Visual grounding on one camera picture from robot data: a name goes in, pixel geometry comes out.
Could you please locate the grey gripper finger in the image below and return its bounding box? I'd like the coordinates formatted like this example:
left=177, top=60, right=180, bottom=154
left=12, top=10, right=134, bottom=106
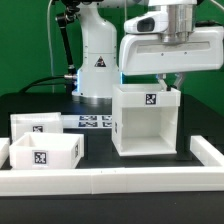
left=173, top=73, right=185, bottom=89
left=157, top=73, right=167, bottom=91

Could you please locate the white right barrier rail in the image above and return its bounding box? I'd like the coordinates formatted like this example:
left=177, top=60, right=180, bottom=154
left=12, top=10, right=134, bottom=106
left=190, top=135, right=224, bottom=167

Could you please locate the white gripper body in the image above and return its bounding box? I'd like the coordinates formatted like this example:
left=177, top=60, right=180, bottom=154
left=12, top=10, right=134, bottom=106
left=119, top=26, right=224, bottom=75

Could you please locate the white drawer tray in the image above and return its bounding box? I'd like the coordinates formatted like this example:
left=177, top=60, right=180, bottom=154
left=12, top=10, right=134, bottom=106
left=9, top=132, right=84, bottom=170
left=10, top=112, right=63, bottom=141

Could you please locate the white barrier rail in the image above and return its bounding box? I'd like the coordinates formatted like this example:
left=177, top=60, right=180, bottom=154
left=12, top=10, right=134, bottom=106
left=190, top=135, right=224, bottom=167
left=0, top=167, right=224, bottom=196
left=0, top=138, right=10, bottom=168

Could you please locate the white drawer cabinet box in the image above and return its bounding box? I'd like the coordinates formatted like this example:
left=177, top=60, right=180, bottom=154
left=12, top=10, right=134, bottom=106
left=112, top=84, right=181, bottom=157

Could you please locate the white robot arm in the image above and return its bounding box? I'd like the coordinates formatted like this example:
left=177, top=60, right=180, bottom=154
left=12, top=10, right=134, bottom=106
left=55, top=0, right=224, bottom=103

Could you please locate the white hanging cable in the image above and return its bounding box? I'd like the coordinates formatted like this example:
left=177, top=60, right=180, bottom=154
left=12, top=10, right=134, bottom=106
left=46, top=0, right=57, bottom=94

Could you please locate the white front barrier rail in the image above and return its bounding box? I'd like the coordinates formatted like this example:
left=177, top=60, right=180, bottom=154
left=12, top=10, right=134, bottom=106
left=0, top=167, right=224, bottom=196

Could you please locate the black cable bundle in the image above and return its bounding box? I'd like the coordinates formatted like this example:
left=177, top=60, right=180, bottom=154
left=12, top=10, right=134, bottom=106
left=18, top=75, right=75, bottom=94

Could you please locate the white left barrier rail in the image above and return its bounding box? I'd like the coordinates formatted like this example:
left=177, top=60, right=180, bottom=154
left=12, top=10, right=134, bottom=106
left=0, top=138, right=10, bottom=168

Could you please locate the white fiducial marker sheet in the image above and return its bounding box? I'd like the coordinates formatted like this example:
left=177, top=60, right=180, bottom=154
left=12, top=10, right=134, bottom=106
left=61, top=115, right=112, bottom=129

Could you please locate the white front drawer tray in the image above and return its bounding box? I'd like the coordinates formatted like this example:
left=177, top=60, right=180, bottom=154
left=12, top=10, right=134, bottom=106
left=9, top=132, right=84, bottom=170

